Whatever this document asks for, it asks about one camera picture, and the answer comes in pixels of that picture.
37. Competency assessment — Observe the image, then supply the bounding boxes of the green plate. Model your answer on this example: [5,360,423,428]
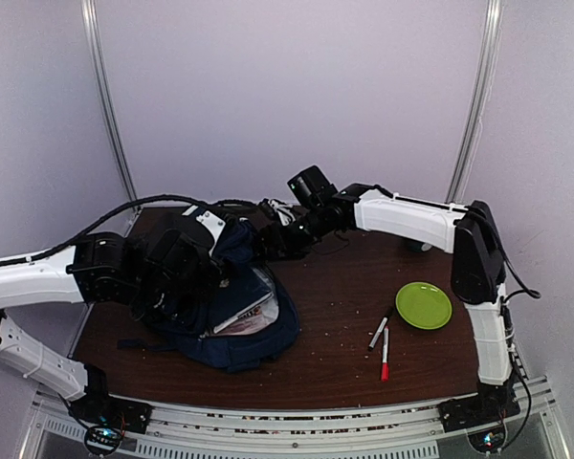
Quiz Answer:
[395,281,453,331]

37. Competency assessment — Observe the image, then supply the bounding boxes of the pink Taming Shrew book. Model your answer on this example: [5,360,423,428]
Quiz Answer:
[218,309,278,336]

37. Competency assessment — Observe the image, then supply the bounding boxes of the dark blue hardcover notebook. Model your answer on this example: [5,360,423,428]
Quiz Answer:
[209,282,273,334]

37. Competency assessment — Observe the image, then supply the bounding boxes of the navy blue backpack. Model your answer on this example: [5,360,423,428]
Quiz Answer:
[117,208,299,373]

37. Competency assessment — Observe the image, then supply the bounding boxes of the red marker pen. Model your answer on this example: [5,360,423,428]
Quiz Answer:
[381,326,390,383]

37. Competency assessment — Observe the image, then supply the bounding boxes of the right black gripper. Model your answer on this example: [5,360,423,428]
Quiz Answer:
[249,206,330,262]

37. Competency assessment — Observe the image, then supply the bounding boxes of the right aluminium corner post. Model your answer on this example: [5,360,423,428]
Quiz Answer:
[445,0,503,203]

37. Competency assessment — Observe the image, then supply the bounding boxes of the aluminium front rail frame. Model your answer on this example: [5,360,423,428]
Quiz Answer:
[21,375,573,459]

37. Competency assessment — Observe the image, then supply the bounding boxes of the aluminium corner post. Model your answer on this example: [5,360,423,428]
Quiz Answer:
[80,0,138,201]
[445,0,503,203]

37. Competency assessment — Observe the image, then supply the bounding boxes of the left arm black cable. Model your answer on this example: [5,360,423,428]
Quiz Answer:
[0,193,259,269]

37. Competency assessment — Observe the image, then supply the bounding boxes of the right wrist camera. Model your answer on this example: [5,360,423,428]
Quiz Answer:
[258,198,298,227]

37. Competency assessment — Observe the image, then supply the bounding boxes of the black marker pen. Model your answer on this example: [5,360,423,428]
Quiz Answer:
[367,307,393,352]

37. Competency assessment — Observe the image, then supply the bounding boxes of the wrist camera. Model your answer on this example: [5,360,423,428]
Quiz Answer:
[258,198,298,227]
[181,205,227,252]

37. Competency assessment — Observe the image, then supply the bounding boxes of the white teal bowl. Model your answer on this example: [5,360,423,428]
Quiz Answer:
[406,240,432,252]

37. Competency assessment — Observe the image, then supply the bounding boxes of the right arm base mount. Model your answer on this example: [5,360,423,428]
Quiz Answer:
[437,377,520,456]

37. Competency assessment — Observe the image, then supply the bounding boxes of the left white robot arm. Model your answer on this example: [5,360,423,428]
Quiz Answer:
[0,210,227,425]

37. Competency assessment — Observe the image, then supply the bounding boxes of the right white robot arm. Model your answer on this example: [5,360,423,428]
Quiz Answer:
[260,165,513,423]

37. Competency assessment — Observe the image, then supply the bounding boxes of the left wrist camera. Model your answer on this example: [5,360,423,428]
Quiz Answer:
[181,205,227,252]

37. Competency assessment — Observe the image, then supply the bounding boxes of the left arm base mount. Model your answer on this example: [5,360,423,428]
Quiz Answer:
[66,382,153,453]

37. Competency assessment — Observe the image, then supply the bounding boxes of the left aluminium corner post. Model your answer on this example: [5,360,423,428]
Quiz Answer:
[80,0,138,201]

